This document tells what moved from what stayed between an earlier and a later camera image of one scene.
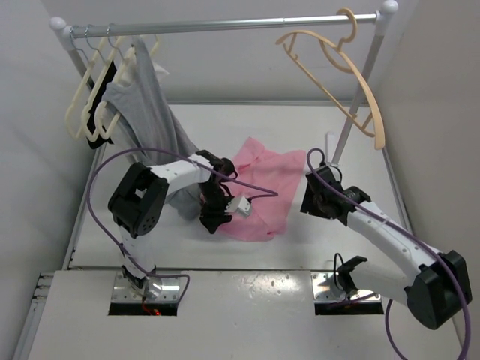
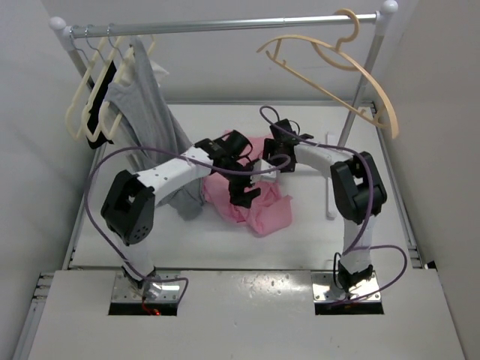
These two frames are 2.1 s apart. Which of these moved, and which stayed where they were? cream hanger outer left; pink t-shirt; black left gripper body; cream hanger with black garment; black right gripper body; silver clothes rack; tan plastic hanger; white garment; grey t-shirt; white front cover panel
Moved: black right gripper body; black left gripper body; tan plastic hanger; pink t-shirt
Stayed: cream hanger outer left; white front cover panel; cream hanger with black garment; grey t-shirt; white garment; silver clothes rack
